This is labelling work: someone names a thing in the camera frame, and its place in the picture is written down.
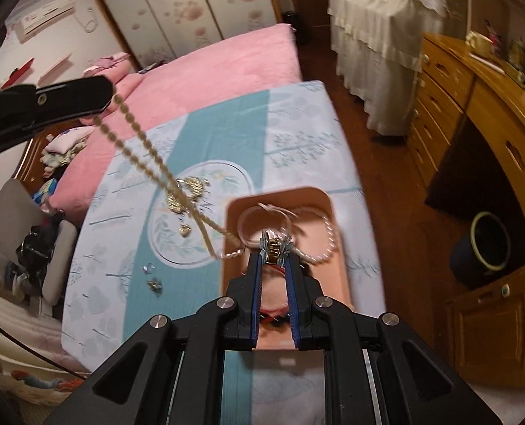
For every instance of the round pearl brooch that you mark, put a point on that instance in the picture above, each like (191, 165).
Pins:
(184, 229)

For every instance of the folded pink blanket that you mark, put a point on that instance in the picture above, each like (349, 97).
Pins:
(114, 67)

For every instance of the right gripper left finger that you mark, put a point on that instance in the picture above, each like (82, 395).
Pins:
(171, 370)

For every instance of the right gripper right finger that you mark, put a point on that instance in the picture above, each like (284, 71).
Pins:
(377, 370)

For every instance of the patterned teal tablecloth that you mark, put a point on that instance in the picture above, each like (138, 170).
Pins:
(140, 255)

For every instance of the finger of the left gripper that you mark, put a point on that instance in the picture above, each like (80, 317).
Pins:
(25, 110)

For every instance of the red wall shelf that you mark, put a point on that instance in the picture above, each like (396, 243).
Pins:
(17, 74)

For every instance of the cream lace covered furniture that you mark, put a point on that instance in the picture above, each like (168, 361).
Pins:
(378, 45)

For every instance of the silver ring pink stone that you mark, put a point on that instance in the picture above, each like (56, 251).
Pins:
(149, 268)

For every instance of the black round bin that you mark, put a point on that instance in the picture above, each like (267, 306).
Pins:
(481, 254)

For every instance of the pink plastic tray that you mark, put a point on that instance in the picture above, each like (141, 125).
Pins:
(307, 216)

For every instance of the white floral pillow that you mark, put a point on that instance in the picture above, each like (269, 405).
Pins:
(65, 141)

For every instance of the wooden desk with drawers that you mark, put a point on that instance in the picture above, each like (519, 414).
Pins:
(467, 139)

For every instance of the grey chair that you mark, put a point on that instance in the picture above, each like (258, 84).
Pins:
(36, 251)

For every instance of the beige wall shelf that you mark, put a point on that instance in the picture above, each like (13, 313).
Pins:
(55, 71)

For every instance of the yellow mug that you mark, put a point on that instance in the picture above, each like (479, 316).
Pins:
(479, 44)

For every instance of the gold leaf hair comb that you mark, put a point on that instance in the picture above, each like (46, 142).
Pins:
(194, 188)

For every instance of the pink bed cover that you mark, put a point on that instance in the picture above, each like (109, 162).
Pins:
(225, 70)

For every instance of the wooden headboard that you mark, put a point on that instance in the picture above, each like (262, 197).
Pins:
(36, 166)

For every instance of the floral wardrobe doors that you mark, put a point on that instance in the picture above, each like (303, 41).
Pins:
(162, 30)

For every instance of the white air conditioner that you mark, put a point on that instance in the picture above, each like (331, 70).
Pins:
(41, 18)

